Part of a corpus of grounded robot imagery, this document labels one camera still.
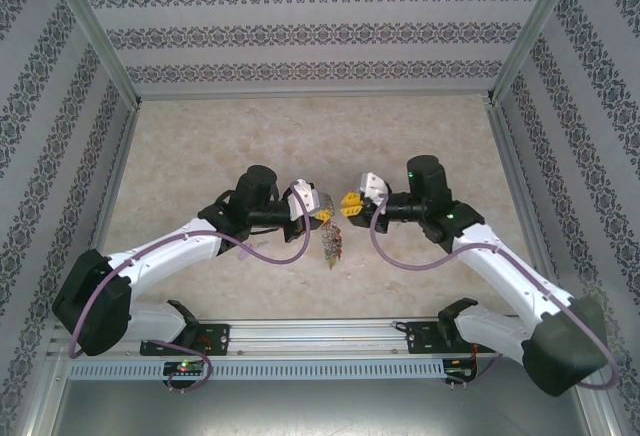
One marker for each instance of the metal keyring plate with rings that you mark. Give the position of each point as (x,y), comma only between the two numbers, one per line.
(330,243)

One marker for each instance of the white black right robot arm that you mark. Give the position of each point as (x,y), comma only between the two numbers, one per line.
(500,266)

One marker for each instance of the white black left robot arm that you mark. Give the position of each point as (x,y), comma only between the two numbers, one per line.
(165,256)

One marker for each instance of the grey steel sheet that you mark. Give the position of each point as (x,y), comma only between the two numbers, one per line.
(320,406)

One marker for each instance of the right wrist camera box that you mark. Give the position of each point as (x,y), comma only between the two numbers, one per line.
(375,186)

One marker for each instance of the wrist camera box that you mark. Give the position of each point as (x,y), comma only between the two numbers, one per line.
(305,196)
(375,186)

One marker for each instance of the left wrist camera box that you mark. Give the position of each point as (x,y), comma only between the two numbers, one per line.
(305,196)

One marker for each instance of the aluminium side rail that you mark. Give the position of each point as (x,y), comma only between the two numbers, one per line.
(510,156)
(117,166)

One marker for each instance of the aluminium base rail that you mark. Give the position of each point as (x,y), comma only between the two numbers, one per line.
(320,338)

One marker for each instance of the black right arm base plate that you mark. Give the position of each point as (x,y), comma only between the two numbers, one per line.
(422,338)

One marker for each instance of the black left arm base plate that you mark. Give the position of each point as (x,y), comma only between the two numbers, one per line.
(220,338)

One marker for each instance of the aluminium frame post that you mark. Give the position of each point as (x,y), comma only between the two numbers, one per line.
(530,31)
(100,41)

